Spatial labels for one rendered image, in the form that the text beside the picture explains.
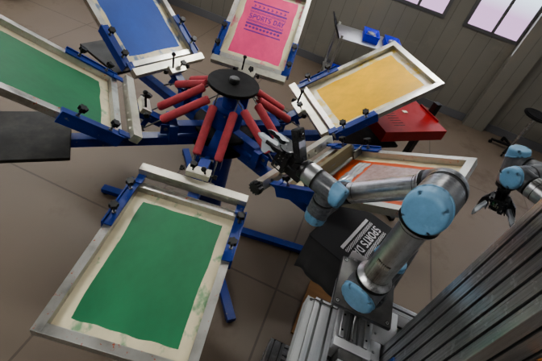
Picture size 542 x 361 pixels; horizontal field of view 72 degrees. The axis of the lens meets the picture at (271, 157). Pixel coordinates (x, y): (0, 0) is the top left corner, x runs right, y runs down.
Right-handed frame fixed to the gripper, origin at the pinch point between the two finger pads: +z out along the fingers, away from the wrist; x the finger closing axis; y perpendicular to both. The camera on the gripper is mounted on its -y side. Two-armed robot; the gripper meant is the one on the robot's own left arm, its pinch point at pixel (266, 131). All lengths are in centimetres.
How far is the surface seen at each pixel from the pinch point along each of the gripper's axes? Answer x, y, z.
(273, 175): 43, 46, 12
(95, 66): 9, 44, 128
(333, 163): 65, 31, -5
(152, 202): -3, 73, 44
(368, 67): 165, 7, 41
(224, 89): 51, 28, 68
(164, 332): -34, 77, -12
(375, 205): 39, 20, -38
